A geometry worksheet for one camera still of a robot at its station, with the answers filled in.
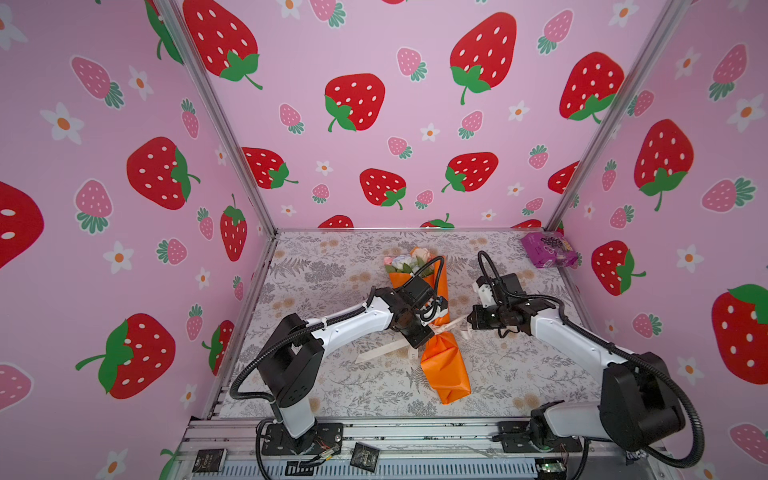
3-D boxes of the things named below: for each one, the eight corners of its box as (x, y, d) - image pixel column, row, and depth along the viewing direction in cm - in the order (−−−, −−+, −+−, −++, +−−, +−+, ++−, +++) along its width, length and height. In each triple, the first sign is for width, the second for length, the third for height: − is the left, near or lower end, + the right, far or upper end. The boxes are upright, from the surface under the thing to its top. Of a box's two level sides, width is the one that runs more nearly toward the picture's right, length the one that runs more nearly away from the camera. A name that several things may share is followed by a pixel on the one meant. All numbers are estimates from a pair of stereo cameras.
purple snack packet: (530, 268, 112) (537, 257, 107) (521, 242, 120) (526, 231, 115) (574, 268, 112) (582, 257, 107) (561, 242, 120) (568, 231, 115)
